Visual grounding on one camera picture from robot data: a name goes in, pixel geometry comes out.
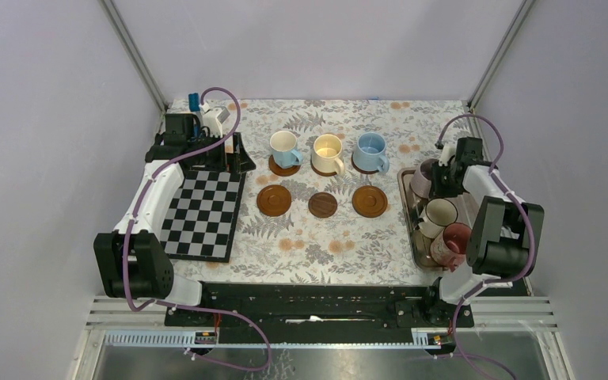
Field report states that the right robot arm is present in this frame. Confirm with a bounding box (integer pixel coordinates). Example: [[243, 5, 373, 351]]
[[420, 137, 545, 326]]

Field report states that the lilac mug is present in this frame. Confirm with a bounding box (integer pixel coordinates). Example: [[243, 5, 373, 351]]
[[410, 158, 439, 199]]

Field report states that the dark walnut coaster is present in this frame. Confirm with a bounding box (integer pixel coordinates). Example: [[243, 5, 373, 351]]
[[308, 192, 338, 219]]

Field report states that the pink patterned mug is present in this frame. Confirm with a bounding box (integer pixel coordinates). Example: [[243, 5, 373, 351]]
[[430, 222, 472, 272]]

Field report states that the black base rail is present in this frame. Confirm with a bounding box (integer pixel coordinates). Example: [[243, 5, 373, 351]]
[[112, 280, 530, 345]]

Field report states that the light blue faceted mug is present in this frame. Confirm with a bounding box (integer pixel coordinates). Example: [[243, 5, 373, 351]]
[[269, 131, 303, 169]]

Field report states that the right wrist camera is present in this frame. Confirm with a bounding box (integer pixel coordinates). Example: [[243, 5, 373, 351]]
[[438, 142, 457, 167]]

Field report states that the cream yellow mug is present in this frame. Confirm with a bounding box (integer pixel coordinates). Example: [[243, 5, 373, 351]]
[[311, 134, 346, 177]]

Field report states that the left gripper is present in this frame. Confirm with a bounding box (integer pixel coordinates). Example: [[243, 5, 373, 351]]
[[187, 129, 254, 173]]

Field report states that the floral tablecloth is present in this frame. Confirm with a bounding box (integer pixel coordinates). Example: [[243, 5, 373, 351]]
[[173, 100, 469, 285]]

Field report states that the black white chessboard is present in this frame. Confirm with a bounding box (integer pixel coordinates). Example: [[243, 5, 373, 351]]
[[159, 171, 246, 263]]

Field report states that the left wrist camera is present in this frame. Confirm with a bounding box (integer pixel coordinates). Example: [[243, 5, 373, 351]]
[[199, 104, 230, 138]]

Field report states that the white mug black rim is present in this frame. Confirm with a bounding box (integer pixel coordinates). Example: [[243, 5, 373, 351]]
[[416, 199, 458, 239]]

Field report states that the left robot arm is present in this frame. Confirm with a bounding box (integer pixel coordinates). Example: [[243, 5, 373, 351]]
[[93, 108, 256, 325]]

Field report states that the metal tray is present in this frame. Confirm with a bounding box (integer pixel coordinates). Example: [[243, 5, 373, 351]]
[[397, 167, 479, 273]]

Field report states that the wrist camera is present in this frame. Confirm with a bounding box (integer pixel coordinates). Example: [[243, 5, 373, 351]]
[[438, 142, 457, 167], [199, 104, 230, 138]]

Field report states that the brown wooden coaster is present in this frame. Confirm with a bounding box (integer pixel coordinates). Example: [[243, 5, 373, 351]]
[[310, 161, 339, 178], [268, 156, 301, 177], [256, 184, 292, 217], [351, 185, 389, 218], [351, 158, 379, 175]]

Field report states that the blue grey block toy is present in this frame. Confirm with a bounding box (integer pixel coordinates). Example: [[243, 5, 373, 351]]
[[177, 93, 201, 113]]

